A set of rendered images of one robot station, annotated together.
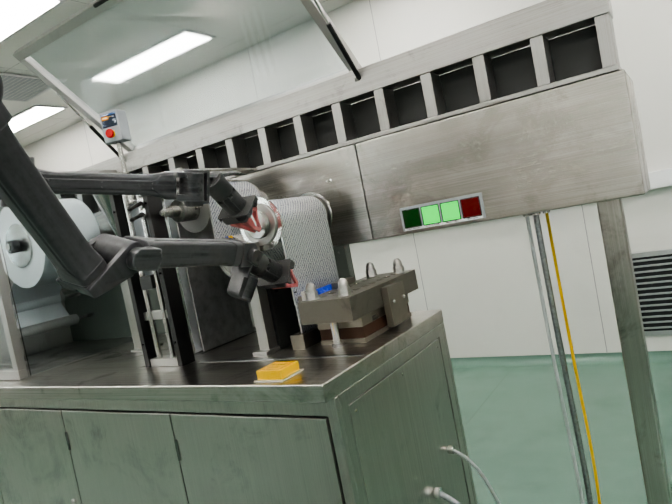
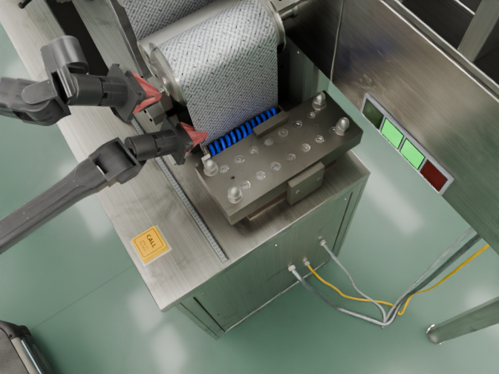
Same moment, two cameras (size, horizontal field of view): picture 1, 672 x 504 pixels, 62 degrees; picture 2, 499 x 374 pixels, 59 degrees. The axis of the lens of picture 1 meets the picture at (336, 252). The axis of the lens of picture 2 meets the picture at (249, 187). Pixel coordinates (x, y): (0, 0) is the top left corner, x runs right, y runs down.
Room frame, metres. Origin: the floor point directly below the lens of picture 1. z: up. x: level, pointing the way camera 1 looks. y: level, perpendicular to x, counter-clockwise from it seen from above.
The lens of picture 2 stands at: (1.07, -0.27, 1.98)
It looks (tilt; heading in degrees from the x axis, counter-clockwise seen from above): 64 degrees down; 32
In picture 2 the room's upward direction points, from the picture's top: 9 degrees counter-clockwise
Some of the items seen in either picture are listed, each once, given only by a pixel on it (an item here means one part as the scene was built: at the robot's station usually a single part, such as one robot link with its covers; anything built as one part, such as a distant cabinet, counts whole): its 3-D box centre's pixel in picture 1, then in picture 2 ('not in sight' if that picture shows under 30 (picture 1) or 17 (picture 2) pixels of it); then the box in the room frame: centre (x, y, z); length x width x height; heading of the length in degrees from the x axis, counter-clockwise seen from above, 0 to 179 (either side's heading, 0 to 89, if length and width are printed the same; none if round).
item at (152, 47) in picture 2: (260, 224); (168, 75); (1.54, 0.19, 1.25); 0.15 x 0.01 x 0.15; 57
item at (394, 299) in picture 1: (396, 303); (305, 184); (1.54, -0.14, 0.96); 0.10 x 0.03 x 0.11; 147
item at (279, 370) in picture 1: (278, 370); (149, 244); (1.26, 0.18, 0.91); 0.07 x 0.07 x 0.02; 57
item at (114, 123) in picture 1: (113, 126); not in sight; (1.86, 0.63, 1.66); 0.07 x 0.07 x 0.10; 73
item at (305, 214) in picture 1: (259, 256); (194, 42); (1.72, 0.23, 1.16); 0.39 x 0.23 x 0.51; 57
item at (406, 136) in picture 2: (440, 212); (402, 142); (1.60, -0.31, 1.18); 0.25 x 0.01 x 0.07; 57
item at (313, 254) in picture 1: (312, 264); (237, 106); (1.61, 0.07, 1.11); 0.23 x 0.01 x 0.18; 147
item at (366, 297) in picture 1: (362, 295); (279, 154); (1.58, -0.05, 1.00); 0.40 x 0.16 x 0.06; 147
